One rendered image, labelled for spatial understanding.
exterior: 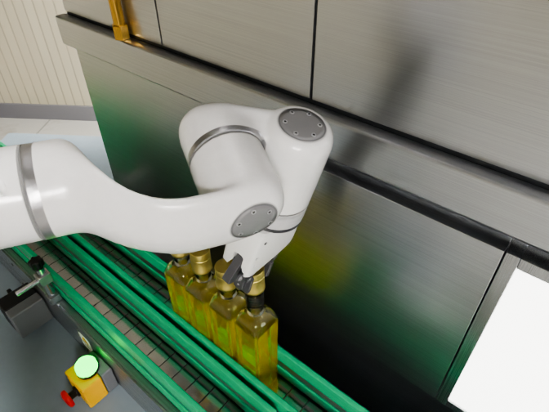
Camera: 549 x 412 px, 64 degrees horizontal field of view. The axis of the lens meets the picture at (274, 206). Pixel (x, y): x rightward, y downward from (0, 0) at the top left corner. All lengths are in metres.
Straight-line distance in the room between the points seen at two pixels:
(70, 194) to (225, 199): 0.12
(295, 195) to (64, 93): 3.34
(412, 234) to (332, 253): 0.16
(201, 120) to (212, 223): 0.11
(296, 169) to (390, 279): 0.29
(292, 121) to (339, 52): 0.16
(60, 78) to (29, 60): 0.23
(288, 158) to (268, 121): 0.04
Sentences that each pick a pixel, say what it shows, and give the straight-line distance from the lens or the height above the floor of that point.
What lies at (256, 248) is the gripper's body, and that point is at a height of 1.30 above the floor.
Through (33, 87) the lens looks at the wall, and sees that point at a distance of 3.84.
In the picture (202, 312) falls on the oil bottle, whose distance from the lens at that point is 0.81.
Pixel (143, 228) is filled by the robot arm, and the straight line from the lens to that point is 0.37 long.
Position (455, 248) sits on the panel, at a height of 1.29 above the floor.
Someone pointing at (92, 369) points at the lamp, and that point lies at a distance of 1.03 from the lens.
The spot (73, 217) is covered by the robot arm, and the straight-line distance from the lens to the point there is 0.40.
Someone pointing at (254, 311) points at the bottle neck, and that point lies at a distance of 0.71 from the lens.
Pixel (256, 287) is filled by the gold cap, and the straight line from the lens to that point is 0.66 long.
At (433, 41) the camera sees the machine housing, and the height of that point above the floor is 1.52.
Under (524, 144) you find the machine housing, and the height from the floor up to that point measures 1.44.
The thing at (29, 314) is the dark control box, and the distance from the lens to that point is 1.22.
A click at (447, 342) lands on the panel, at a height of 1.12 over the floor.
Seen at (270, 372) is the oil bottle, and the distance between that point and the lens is 0.86.
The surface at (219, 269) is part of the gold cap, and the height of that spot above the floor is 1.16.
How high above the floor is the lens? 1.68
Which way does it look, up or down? 40 degrees down
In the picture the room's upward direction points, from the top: straight up
